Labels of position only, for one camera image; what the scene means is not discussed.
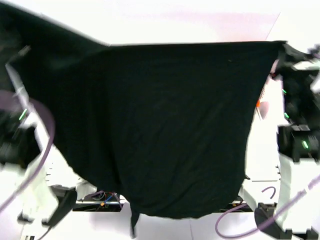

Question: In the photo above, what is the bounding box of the black t-shirt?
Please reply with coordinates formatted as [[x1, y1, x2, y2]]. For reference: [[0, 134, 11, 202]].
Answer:
[[0, 3, 283, 227]]

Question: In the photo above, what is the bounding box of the white plastic mesh basket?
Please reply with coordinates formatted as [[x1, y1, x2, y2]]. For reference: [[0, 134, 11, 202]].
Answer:
[[255, 76, 283, 121]]

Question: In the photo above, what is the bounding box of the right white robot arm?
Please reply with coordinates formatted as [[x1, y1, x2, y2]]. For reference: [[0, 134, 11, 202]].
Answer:
[[225, 44, 320, 240]]

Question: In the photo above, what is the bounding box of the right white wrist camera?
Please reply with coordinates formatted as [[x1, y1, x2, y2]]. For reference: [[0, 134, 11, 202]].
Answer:
[[291, 44, 320, 93]]

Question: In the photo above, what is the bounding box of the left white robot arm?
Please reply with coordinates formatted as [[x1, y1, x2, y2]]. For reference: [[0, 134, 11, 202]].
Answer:
[[0, 46, 79, 229]]

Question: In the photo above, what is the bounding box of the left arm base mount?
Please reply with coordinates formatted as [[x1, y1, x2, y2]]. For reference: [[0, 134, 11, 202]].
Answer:
[[72, 191, 128, 212]]

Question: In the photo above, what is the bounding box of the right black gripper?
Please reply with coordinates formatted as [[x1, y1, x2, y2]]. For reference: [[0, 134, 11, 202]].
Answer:
[[268, 41, 318, 118]]

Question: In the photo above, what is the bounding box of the orange crumpled t-shirt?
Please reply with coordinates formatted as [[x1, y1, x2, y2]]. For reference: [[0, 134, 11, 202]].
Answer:
[[256, 100, 261, 108]]

